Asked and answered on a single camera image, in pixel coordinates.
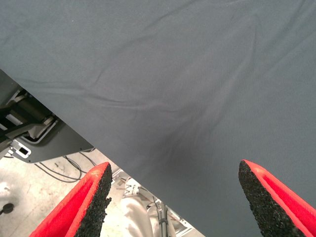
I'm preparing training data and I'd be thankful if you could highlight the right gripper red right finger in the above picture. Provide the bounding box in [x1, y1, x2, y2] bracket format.
[238, 159, 316, 237]

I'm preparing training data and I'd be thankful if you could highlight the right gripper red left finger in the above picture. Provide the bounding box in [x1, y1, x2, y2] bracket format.
[29, 161, 113, 237]

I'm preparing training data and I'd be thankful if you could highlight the person in pale trousers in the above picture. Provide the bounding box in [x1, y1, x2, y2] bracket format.
[119, 176, 161, 237]

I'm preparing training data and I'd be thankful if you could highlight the small black round foot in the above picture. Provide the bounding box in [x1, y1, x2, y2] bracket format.
[0, 202, 14, 216]

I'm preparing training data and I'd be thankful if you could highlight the grey metal stand pole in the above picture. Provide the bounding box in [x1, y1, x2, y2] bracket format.
[157, 202, 171, 237]

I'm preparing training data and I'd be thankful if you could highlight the dark grey table cloth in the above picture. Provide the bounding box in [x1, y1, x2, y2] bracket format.
[0, 0, 316, 237]

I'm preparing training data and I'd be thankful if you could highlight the thin black floor cable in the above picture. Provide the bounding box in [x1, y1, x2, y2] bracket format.
[34, 152, 97, 184]

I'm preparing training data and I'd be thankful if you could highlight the black machine base with cables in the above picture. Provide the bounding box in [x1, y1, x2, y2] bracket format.
[0, 70, 96, 164]

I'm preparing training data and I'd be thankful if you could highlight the black frame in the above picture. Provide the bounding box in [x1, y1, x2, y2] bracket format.
[0, 90, 54, 144]

